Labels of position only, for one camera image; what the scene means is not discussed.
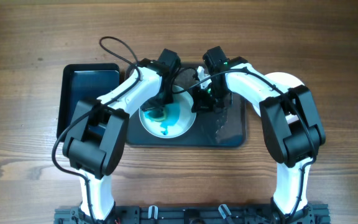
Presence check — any green yellow sponge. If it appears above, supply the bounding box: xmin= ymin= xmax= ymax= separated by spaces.
xmin=144 ymin=106 xmax=168 ymax=122

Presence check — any white plate stained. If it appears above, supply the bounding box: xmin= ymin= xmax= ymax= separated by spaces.
xmin=139 ymin=92 xmax=196 ymax=139

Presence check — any white plate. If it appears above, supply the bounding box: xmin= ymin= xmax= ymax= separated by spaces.
xmin=253 ymin=72 xmax=304 ymax=124

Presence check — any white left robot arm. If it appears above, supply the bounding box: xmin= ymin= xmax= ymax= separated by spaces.
xmin=58 ymin=57 xmax=181 ymax=223

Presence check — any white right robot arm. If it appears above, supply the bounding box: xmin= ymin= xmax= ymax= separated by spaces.
xmin=192 ymin=54 xmax=326 ymax=223

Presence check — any dark grey serving tray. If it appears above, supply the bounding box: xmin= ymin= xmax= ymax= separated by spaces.
xmin=126 ymin=71 xmax=247 ymax=147

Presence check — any black water tray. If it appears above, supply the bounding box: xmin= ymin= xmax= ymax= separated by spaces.
xmin=56 ymin=63 xmax=120 ymax=136

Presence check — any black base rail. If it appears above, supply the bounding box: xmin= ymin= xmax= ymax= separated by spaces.
xmin=53 ymin=203 xmax=331 ymax=224

